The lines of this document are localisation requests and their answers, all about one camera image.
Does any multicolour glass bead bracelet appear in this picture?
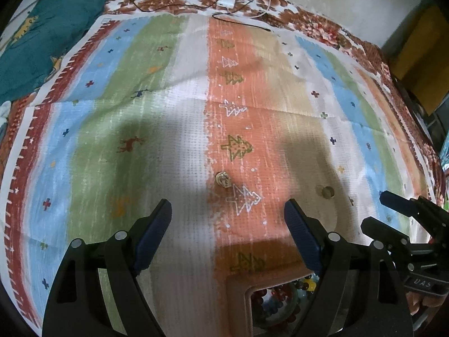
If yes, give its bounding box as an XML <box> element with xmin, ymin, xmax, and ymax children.
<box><xmin>250</xmin><ymin>284</ymin><xmax>303</xmax><ymax>324</ymax></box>

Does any person's right hand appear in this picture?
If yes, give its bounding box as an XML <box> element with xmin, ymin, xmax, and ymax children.
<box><xmin>406</xmin><ymin>291</ymin><xmax>447</xmax><ymax>316</ymax></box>

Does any yellow wooden furniture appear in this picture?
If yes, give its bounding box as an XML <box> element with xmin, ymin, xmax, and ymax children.
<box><xmin>390</xmin><ymin>5</ymin><xmax>448</xmax><ymax>114</ymax></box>

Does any gold pendant charm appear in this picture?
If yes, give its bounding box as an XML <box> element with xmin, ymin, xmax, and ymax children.
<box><xmin>215</xmin><ymin>171</ymin><xmax>232</xmax><ymax>189</ymax></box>

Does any striped colourful patterned mat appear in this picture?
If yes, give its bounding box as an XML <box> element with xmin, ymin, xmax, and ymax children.
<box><xmin>1</xmin><ymin>14</ymin><xmax>436</xmax><ymax>336</ymax></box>

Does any teal blanket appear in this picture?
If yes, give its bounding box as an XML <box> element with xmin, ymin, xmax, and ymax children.
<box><xmin>1</xmin><ymin>0</ymin><xmax>107</xmax><ymax>103</ymax></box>

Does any white charger adapter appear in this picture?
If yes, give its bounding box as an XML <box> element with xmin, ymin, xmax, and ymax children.
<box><xmin>216</xmin><ymin>0</ymin><xmax>236</xmax><ymax>8</ymax></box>

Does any black cable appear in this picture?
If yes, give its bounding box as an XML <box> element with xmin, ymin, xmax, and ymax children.
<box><xmin>131</xmin><ymin>0</ymin><xmax>272</xmax><ymax>33</ymax></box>

